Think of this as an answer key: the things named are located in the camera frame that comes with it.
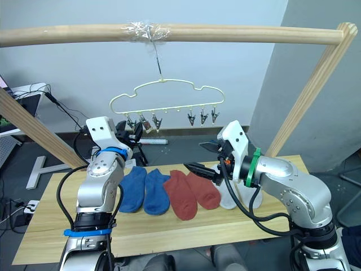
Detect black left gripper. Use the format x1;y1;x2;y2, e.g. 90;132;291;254
116;120;144;149

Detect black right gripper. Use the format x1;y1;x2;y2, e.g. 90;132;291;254
183;139;235;186

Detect rolled paper poster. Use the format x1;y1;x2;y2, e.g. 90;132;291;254
140;138;169;146

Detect red sock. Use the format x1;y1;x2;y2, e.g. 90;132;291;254
163;169;197;222
186;171;222;211

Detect white sock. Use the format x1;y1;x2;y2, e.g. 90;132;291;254
210;163;238;211
236;180;263;210

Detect blue sock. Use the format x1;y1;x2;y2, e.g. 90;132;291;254
118;165;148;214
143;168;171;216

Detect clear tape wrap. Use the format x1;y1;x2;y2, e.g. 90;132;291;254
119;20;173;43

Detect white T-shaped stand base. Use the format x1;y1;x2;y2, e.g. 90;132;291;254
25;155;72;190

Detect dark rounded shape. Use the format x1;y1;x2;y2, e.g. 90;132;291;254
114;252;177;271
210;244;249;271

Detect white desk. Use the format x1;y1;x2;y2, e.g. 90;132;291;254
0;82;52;164

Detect white power strip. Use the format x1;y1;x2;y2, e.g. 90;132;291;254
23;199;41;214

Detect computer monitor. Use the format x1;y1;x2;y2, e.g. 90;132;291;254
0;75;22;135

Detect horizontal wooden rod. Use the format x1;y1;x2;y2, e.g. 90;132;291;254
0;22;346;47

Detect grey chair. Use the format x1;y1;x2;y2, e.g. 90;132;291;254
336;157;361;227

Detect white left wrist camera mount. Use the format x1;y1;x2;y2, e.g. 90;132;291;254
85;115;133;159

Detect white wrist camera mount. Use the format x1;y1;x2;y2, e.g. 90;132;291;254
85;115;133;159
217;120;250;180

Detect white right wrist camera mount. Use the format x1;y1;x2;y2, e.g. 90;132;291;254
217;120;250;180

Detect cream clip hanger frame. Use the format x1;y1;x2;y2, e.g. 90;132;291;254
109;39;226;115

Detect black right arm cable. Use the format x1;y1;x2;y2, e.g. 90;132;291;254
218;158;309;271

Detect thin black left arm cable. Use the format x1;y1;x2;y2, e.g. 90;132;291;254
106;185;125;271

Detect black wall cable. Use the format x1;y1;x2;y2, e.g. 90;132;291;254
27;82;89;134

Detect wooden rack post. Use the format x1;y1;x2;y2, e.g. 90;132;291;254
265;21;359;159
0;87;91;170

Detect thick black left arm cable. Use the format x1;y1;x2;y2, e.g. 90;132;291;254
56;126;99;231

